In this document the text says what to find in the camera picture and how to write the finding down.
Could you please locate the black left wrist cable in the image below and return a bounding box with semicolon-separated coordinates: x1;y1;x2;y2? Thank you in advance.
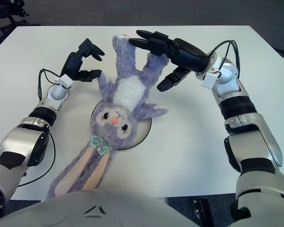
36;68;62;101

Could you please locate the silver robot torso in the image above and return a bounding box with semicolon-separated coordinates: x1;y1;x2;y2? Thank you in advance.
0;189;199;227

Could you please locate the black metal bracket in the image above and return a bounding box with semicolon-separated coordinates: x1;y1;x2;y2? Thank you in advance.
192;200;213;227

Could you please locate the white plate black rim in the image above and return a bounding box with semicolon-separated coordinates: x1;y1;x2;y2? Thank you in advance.
89;99;153;151

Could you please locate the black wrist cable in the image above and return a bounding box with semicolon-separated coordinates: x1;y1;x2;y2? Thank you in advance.
208;40;241;76
36;68;62;101

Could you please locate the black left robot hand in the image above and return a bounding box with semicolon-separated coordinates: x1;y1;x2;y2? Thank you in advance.
60;38;106;83

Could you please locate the black left elbow cable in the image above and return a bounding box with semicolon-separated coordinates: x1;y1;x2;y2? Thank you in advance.
16;134;57;188

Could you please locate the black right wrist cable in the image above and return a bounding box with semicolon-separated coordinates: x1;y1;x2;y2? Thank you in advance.
208;40;241;76

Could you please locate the purple plush bunny doll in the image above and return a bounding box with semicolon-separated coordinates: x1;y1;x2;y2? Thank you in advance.
46;34;170;199

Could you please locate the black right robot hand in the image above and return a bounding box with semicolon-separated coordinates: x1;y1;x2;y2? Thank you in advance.
128;29;211;92

